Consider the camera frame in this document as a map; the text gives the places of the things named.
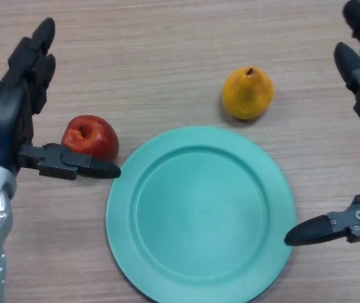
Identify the red apple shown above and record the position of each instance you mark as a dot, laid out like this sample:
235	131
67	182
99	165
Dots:
94	135

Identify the yellow pear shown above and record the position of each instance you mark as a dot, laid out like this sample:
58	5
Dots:
247	94

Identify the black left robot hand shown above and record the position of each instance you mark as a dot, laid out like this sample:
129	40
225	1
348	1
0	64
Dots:
3	120

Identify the green round plate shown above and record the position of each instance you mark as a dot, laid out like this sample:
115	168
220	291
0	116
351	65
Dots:
198	214

